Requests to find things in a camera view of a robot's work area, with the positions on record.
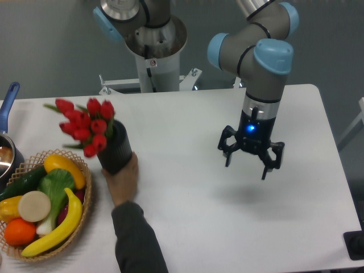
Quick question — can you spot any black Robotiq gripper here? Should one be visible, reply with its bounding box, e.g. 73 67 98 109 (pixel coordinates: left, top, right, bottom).
217 109 286 181

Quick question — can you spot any dark grey ribbed vase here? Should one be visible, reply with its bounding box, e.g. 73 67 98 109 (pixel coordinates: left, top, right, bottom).
97 121 132 175

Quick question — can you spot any red tulip bouquet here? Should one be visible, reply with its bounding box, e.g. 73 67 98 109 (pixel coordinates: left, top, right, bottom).
44 97 115 158

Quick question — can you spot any dark grey sleeved forearm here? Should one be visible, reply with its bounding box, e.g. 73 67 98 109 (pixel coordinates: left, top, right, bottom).
111 201 168 272

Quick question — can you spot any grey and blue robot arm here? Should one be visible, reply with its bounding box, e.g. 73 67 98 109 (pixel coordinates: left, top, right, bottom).
93 1 299 172

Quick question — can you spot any person's bare hand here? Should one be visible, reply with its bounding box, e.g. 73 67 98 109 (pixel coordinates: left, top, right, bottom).
101 152 139 207

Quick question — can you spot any black device at table edge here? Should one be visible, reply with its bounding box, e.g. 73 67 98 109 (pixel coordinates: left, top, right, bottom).
343 230 363 260

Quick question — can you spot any purple eggplant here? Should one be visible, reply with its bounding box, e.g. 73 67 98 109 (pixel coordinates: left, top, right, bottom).
57 189 85 226

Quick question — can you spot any yellow banana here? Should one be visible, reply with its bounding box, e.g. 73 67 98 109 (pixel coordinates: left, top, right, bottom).
21 188 82 258

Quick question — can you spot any green bok choy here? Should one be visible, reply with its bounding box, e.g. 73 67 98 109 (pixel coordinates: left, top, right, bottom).
36 168 75 237

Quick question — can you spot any woven wicker basket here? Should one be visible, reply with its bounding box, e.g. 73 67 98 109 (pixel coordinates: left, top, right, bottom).
1 149 92 262

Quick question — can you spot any beige round wooden disc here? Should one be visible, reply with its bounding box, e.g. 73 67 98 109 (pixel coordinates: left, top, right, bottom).
18 191 51 222

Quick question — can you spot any green cucumber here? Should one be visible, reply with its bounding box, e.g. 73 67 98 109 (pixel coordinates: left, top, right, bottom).
1 165 47 201

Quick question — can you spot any orange fruit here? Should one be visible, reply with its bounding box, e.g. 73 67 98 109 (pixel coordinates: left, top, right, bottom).
4 218 36 246

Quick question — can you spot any yellow bell pepper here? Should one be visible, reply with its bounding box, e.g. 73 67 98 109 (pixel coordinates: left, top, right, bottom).
1 196 22 223

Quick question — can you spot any white frame at right edge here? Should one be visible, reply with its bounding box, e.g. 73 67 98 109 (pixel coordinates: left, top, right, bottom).
337 97 363 152

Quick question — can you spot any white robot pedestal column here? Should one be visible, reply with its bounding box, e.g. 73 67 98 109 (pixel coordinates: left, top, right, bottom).
98 14 203 96

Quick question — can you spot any black cable on pedestal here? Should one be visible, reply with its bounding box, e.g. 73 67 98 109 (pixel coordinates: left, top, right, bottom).
143 44 157 93

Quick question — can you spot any blue handled saucepan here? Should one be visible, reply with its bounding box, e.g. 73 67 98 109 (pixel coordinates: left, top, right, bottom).
1 82 24 191

